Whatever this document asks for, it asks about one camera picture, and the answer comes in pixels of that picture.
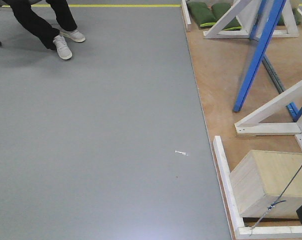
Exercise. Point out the blue door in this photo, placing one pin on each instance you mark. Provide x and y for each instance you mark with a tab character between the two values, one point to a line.
268	15

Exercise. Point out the small white floor debris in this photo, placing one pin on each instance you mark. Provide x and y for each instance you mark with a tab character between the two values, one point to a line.
181	153

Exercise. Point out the plywood base platform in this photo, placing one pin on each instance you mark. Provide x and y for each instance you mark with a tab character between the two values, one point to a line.
236	224

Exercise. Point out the white right sneaker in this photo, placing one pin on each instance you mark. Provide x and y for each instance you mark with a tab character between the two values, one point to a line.
62	48

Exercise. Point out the white sneaker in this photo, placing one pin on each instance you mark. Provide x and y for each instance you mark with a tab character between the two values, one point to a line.
62	48
74	35

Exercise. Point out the white left sneaker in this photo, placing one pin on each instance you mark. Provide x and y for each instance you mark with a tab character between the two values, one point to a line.
74	35

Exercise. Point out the green sandbag near edge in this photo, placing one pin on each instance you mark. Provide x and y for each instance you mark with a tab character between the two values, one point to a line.
202	14

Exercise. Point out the light wooden box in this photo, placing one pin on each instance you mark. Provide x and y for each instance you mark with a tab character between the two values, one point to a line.
262	177

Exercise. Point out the seated person in black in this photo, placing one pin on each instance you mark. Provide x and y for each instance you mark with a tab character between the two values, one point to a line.
64	18

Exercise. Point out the white wooden door frame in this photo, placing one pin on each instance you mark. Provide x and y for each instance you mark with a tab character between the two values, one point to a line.
238	22

